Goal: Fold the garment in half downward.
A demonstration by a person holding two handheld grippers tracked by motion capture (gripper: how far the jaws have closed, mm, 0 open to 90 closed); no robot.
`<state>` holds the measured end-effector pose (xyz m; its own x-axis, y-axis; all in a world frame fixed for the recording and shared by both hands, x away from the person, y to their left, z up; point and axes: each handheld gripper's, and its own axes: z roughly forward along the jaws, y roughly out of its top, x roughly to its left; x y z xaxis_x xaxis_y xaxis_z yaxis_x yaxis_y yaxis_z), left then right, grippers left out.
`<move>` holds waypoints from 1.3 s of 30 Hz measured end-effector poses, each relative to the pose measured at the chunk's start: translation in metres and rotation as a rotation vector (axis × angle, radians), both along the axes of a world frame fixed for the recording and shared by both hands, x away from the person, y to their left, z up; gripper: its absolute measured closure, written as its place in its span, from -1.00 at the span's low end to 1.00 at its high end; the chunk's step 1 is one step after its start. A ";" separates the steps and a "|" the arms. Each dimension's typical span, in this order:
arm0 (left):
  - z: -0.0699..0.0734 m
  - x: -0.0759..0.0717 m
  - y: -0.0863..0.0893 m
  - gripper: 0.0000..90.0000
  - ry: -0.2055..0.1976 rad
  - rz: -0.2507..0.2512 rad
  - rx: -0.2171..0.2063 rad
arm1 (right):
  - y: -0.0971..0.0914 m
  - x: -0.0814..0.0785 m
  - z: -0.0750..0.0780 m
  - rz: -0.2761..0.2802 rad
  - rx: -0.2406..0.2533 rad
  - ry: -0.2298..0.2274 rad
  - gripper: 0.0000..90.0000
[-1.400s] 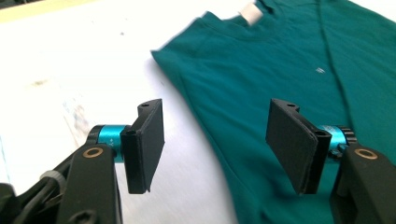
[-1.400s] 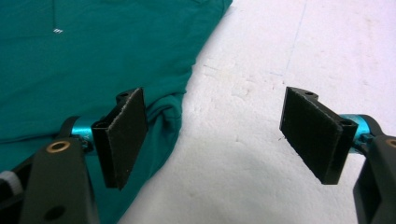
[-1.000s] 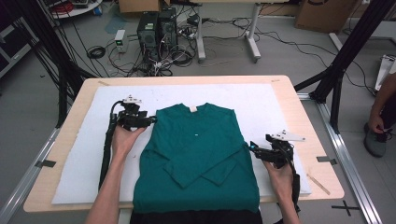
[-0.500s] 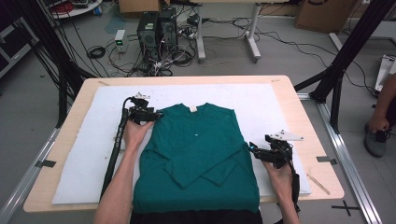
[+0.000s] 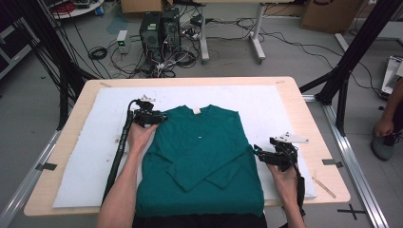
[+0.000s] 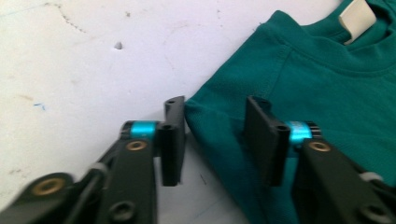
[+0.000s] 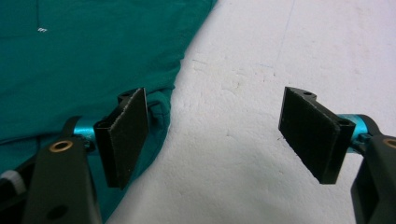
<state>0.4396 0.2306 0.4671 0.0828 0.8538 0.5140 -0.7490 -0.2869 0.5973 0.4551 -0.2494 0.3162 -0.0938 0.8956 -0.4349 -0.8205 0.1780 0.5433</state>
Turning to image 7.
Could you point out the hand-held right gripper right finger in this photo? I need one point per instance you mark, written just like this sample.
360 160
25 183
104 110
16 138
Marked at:
311 133

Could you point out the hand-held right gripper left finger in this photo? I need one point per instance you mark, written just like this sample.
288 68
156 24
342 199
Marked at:
124 140

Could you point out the white foam mat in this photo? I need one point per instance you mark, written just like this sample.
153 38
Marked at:
249 62

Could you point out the green long-sleeved shirt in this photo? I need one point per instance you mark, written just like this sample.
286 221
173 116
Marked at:
77 56

